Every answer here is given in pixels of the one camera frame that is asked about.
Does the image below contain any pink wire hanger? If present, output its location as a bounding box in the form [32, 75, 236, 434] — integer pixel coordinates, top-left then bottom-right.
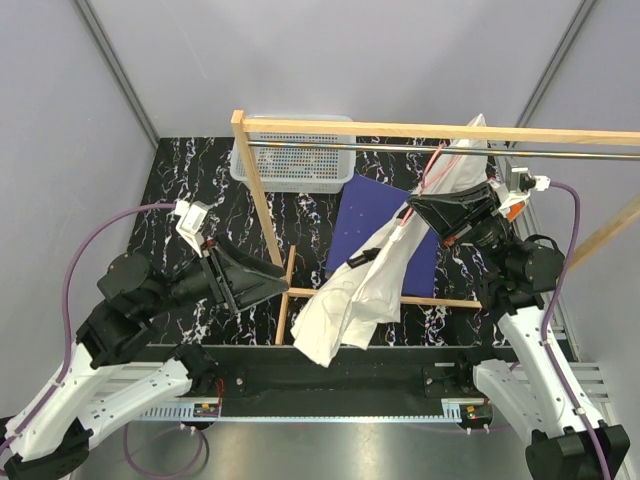
[397, 142, 454, 229]

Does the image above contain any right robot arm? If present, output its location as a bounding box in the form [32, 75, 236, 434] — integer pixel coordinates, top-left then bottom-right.
[408, 175, 630, 479]

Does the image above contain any grey slotted cable duct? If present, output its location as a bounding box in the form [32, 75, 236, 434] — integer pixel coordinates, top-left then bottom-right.
[137, 400, 462, 424]

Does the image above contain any white t shirt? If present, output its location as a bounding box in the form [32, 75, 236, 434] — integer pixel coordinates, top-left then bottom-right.
[290, 113, 494, 369]

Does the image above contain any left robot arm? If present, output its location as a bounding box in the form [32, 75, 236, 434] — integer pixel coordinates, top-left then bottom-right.
[1, 237, 288, 479]

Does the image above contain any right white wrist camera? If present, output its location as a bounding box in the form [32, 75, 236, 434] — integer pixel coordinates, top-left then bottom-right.
[495, 160, 551, 218]

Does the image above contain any orange book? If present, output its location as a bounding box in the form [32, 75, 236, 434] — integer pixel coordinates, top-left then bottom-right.
[506, 200, 527, 222]

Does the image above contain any wooden clothes rack frame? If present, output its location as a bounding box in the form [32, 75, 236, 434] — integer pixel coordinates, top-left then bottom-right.
[230, 110, 640, 347]

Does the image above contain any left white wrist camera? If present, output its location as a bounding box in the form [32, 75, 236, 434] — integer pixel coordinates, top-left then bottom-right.
[173, 200, 210, 257]

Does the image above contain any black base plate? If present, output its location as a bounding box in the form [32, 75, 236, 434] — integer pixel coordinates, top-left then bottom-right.
[94, 343, 581, 419]

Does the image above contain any white plastic basket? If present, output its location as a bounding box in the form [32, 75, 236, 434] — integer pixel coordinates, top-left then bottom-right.
[229, 114, 356, 194]

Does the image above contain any metal rack rod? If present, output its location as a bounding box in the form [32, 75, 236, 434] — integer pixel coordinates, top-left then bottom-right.
[248, 140, 639, 162]

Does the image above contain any purple cable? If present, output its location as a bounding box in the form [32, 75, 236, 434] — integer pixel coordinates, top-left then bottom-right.
[0, 203, 179, 454]
[537, 182, 614, 480]

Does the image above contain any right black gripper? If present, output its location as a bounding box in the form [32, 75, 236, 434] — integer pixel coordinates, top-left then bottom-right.
[407, 182, 520, 275]

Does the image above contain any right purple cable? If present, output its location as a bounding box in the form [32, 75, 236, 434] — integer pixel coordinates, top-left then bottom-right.
[537, 182, 614, 480]

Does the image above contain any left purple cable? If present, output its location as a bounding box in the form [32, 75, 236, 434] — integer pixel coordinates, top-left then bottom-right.
[0, 203, 179, 454]

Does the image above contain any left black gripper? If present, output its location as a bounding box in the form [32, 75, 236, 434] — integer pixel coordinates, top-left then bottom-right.
[144, 231, 293, 317]

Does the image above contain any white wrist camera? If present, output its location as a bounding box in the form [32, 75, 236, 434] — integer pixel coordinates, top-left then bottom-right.
[495, 160, 551, 218]
[173, 200, 210, 257]

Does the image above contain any blue binder folder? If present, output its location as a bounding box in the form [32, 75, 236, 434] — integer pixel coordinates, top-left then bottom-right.
[325, 174, 438, 297]

